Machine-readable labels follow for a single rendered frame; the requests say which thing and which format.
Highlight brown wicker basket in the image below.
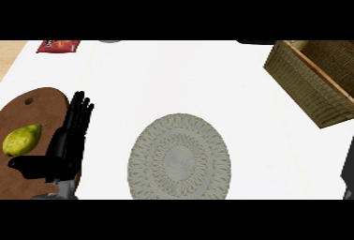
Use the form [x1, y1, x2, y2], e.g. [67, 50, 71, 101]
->
[263, 39, 354, 129]

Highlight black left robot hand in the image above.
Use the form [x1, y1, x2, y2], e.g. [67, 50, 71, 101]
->
[8, 90, 97, 184]

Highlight yellow-green pear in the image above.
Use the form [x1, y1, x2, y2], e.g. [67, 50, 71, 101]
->
[2, 123, 45, 158]

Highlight dark round object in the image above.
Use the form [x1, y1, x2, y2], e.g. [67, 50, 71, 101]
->
[235, 39, 278, 46]

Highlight grey round woven placemat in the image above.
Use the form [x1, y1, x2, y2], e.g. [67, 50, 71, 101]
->
[126, 112, 234, 201]

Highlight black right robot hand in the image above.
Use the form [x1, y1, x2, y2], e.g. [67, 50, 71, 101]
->
[341, 135, 354, 201]

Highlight red snack bag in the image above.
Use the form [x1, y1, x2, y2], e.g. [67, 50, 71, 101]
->
[35, 39, 82, 54]

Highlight brown wooden cutting board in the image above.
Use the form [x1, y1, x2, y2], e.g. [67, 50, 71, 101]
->
[0, 86, 83, 201]

